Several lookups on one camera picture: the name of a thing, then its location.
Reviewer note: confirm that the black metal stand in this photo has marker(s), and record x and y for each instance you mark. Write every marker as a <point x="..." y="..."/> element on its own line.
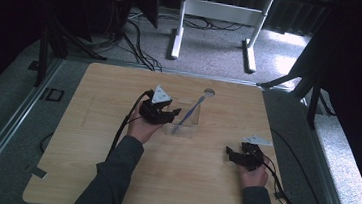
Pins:
<point x="313" y="101"/>
<point x="43" y="55"/>

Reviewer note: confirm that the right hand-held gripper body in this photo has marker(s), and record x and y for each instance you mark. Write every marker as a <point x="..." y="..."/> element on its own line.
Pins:
<point x="251" y="158"/>

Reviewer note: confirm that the black tape strip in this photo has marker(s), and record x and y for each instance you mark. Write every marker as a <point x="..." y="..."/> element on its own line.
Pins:
<point x="37" y="171"/>

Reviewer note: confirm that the grey table grommet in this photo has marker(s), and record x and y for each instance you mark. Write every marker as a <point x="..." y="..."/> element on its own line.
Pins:
<point x="210" y="92"/>

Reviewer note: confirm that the person's right hand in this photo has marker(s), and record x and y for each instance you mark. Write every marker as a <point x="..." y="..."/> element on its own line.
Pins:
<point x="255" y="177"/>

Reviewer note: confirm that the white desk frame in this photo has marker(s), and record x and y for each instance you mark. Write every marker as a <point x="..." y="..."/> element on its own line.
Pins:
<point x="223" y="11"/>

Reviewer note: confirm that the metal floor rail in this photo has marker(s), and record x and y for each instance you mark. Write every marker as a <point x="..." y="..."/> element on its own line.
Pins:
<point x="327" y="176"/>
<point x="6" y="125"/>

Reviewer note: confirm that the blue toothbrush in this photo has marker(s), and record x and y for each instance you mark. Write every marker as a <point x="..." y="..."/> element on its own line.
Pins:
<point x="190" y="113"/>

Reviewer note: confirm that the person's left hand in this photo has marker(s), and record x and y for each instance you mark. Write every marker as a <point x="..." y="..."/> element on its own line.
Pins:
<point x="142" y="130"/>

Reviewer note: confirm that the clear plastic container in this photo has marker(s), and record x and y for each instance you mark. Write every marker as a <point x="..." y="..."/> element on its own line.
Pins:
<point x="194" y="120"/>

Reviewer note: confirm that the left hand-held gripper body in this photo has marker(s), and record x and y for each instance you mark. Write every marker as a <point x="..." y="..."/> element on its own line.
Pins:
<point x="155" y="108"/>

